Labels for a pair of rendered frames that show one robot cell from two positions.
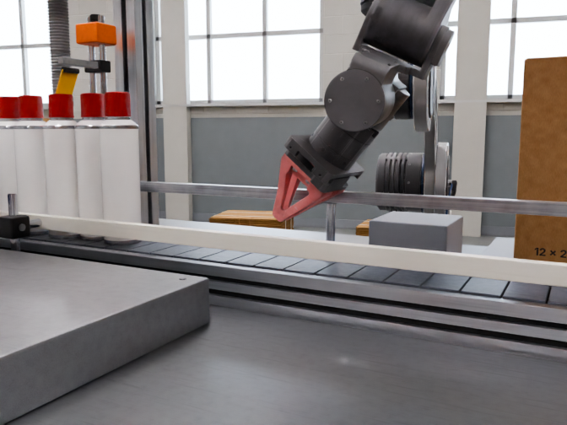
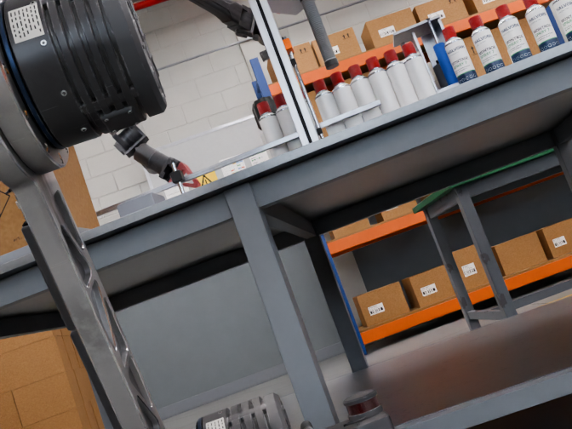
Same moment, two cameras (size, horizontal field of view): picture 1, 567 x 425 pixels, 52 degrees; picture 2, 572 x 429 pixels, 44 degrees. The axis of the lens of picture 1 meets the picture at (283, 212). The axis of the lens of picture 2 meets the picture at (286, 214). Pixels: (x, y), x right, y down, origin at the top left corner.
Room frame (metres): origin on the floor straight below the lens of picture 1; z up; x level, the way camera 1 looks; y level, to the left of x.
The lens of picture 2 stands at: (2.56, -0.50, 0.52)
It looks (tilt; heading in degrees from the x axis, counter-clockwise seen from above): 7 degrees up; 159
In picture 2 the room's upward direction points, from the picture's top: 20 degrees counter-clockwise
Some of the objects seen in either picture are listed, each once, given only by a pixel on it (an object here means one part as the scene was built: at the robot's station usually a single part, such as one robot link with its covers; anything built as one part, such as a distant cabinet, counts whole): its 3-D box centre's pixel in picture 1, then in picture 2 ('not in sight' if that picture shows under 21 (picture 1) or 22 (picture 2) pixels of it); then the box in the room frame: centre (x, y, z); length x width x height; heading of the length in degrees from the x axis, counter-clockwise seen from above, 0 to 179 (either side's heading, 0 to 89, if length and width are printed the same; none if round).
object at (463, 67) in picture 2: not in sight; (461, 62); (1.05, 0.70, 0.98); 0.05 x 0.05 x 0.20
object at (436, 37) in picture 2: not in sight; (432, 71); (0.94, 0.69, 1.01); 0.14 x 0.13 x 0.26; 62
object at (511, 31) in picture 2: not in sight; (515, 41); (1.12, 0.84, 0.98); 0.05 x 0.05 x 0.20
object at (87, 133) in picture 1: (95, 167); (291, 129); (0.83, 0.27, 0.98); 0.05 x 0.05 x 0.20
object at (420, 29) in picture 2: not in sight; (415, 31); (0.93, 0.69, 1.14); 0.14 x 0.11 x 0.01; 62
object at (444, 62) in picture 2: not in sight; (449, 71); (0.99, 0.70, 0.98); 0.03 x 0.03 x 0.17
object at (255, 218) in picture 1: (252, 232); not in sight; (5.09, 0.27, 0.16); 0.64 x 0.53 x 0.31; 77
